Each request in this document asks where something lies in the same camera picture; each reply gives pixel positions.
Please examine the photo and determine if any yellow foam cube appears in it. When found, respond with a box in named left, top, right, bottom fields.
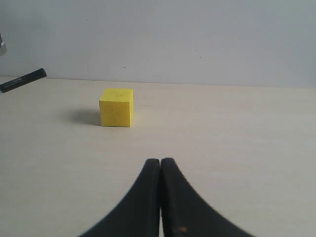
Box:
left=99, top=88, right=134, bottom=127

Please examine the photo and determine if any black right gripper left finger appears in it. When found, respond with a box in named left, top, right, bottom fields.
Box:
left=82, top=158, right=160, bottom=237

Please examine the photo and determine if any black and white marker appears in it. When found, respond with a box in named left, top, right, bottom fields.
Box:
left=0, top=68, right=47, bottom=94

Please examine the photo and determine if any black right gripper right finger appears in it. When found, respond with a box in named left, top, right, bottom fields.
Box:
left=160, top=158, right=251, bottom=237

